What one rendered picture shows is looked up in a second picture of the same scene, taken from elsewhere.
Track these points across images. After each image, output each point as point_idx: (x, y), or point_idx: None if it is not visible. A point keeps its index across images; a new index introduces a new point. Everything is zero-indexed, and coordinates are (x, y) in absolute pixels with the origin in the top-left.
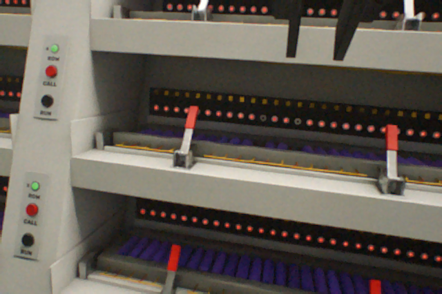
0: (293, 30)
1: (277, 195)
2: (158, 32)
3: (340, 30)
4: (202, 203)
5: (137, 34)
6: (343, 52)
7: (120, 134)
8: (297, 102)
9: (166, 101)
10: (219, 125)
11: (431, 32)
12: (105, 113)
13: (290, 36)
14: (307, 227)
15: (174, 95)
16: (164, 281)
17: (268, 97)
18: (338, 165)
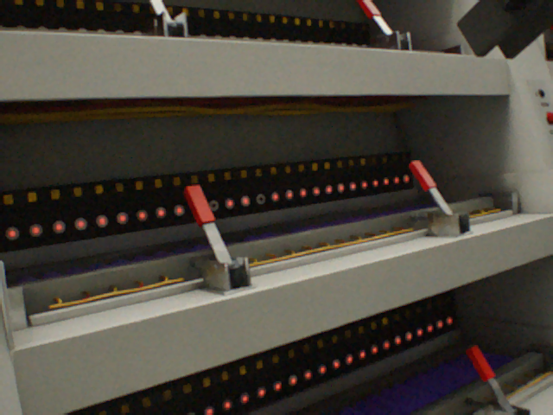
0: (521, 20)
1: (378, 277)
2: (117, 56)
3: (524, 24)
4: (293, 335)
5: (74, 62)
6: (524, 48)
7: (38, 286)
8: (254, 169)
9: (34, 213)
10: (149, 237)
11: (423, 53)
12: None
13: (511, 28)
14: (331, 348)
15: (49, 199)
16: None
17: (214, 170)
18: (376, 228)
